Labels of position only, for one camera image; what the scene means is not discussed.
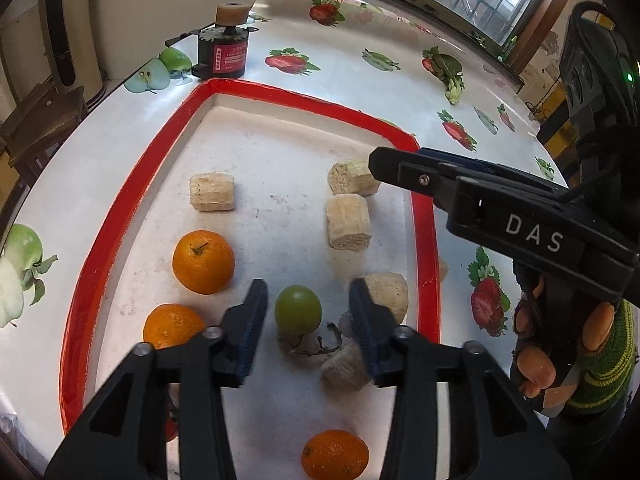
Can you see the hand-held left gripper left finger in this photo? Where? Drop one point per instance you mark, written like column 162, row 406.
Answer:
column 250, row 345

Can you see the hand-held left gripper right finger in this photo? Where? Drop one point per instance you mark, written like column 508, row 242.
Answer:
column 362, row 345

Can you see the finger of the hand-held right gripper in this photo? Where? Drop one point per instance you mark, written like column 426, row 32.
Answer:
column 500, row 174
column 410, row 172

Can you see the beige cut stalk piece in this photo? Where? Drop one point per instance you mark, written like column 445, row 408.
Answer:
column 212, row 193
column 348, row 223
column 443, row 270
column 350, row 178
column 389, row 296
column 344, row 366

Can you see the green grape with stem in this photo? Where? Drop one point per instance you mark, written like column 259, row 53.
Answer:
column 297, row 309

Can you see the large rough orange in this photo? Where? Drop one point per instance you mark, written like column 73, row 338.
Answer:
column 170, row 325

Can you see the small orange with stem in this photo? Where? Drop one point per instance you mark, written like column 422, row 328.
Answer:
column 203, row 262

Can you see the red cherry tomato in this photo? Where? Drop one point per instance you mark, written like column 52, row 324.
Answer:
column 171, row 427

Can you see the small smooth orange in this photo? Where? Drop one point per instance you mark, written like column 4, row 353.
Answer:
column 335, row 456

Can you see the red-rimmed white tray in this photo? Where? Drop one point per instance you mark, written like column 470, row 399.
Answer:
column 280, row 160

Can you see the person's right forearm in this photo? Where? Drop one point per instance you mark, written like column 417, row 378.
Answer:
column 600, row 450

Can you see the person's right hand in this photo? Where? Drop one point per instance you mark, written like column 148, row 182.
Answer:
column 537, row 365

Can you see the fruit print tablecloth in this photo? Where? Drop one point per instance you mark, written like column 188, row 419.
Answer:
column 350, row 85

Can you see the green bottle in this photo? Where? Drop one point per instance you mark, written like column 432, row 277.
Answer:
column 511, row 47

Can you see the window with metal grille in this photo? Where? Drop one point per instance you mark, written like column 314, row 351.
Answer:
column 475, row 0

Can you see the black motor with beige wheel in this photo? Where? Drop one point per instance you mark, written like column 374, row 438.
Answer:
column 223, row 52

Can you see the wooden chair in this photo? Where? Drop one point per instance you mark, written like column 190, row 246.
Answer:
column 40, row 130

